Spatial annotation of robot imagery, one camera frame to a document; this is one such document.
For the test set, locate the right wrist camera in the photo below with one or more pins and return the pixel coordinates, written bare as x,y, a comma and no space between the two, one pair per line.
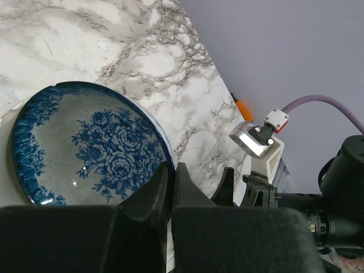
260,143

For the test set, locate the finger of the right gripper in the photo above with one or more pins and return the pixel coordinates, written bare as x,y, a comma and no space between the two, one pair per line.
223,196

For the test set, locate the blue floral bowl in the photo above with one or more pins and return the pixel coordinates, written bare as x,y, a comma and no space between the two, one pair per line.
79,143

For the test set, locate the orange clamp handle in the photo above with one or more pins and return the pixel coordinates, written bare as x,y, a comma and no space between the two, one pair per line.
243,109

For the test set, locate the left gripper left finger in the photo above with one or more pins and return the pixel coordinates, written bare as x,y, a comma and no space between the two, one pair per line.
129,237

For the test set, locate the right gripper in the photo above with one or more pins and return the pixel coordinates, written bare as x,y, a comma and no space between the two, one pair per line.
335,215

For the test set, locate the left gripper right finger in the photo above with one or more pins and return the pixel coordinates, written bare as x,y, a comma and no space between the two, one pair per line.
211,238

